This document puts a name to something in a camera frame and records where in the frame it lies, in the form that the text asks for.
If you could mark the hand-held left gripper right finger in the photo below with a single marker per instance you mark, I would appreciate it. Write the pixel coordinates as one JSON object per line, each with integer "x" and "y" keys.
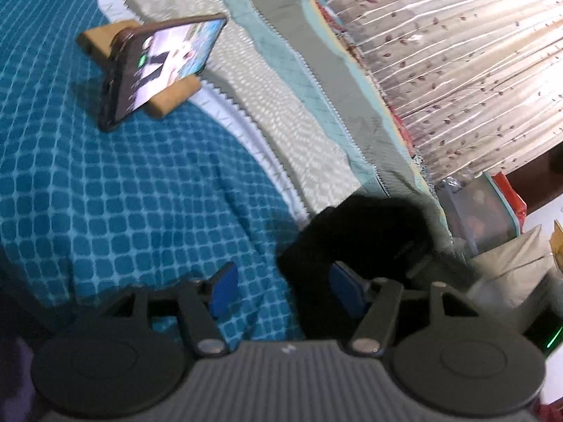
{"x": 347, "y": 289}

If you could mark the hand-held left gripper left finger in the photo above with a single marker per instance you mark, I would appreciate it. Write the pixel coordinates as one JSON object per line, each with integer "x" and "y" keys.
{"x": 224, "y": 289}

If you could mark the black pants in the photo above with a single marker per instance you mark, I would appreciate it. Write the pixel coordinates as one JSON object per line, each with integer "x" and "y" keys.
{"x": 374, "y": 228}

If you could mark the patterned teal bedsheet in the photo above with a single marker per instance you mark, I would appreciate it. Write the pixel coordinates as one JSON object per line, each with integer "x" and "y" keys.
{"x": 110, "y": 193}

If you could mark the beige cushion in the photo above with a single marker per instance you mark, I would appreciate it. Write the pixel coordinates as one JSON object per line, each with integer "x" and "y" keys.
{"x": 514, "y": 259}

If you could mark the wooden phone stand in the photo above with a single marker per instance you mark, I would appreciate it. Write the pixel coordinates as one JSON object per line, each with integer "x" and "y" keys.
{"x": 169, "y": 99}

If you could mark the black smartphone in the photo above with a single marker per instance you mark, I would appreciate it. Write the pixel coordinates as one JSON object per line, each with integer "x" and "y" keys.
{"x": 145, "y": 74}

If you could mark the beige leaf print curtain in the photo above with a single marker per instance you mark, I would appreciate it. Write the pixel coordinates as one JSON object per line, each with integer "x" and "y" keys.
{"x": 462, "y": 52}

